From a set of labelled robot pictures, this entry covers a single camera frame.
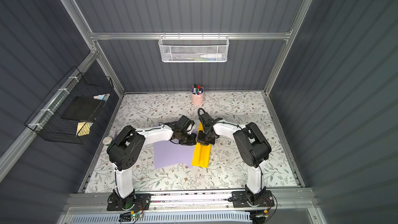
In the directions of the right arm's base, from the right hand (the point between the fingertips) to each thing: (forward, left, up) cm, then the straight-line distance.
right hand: (199, 144), depth 92 cm
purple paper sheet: (-5, +18, -1) cm, 19 cm away
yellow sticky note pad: (-9, +45, +34) cm, 57 cm away
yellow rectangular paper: (-5, -2, +1) cm, 6 cm away
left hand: (-1, 0, +1) cm, 1 cm away
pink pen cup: (+32, +2, +10) cm, 33 cm away
